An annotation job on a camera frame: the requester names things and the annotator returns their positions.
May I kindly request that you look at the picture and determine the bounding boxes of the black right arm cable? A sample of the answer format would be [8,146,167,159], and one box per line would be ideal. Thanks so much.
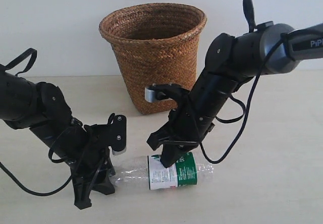
[161,0,301,164]

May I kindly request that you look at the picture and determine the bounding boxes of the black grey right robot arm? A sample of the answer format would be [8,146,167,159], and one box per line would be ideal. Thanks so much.
[145,21,322,167]

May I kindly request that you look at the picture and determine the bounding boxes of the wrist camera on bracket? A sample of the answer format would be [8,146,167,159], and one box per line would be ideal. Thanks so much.
[144,83,190,103]
[108,113,127,156]

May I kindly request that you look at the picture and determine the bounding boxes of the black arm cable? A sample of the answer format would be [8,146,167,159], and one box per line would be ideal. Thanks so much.
[0,47,114,197]
[161,0,301,164]

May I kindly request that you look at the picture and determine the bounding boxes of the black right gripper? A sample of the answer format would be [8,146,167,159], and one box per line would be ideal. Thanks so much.
[147,93,214,168]

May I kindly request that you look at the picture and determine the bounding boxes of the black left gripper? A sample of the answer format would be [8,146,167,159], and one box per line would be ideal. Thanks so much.
[66,124,116,203]

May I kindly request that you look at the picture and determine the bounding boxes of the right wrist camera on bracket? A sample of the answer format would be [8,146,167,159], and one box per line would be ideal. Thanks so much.
[144,83,190,103]

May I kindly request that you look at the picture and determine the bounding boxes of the brown woven wicker basket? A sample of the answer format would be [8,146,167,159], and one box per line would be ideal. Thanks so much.
[98,3,207,115]

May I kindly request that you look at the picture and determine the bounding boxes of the clear plastic bottle green label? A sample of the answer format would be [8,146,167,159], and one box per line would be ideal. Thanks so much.
[111,152,214,191]

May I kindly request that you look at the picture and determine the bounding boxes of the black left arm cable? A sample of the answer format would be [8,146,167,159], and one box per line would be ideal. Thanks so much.
[0,47,114,197]

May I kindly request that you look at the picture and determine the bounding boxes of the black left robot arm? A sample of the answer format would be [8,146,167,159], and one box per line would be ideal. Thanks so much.
[1,72,115,209]

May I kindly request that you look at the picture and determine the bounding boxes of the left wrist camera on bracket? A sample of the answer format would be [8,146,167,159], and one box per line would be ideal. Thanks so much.
[108,113,127,156]

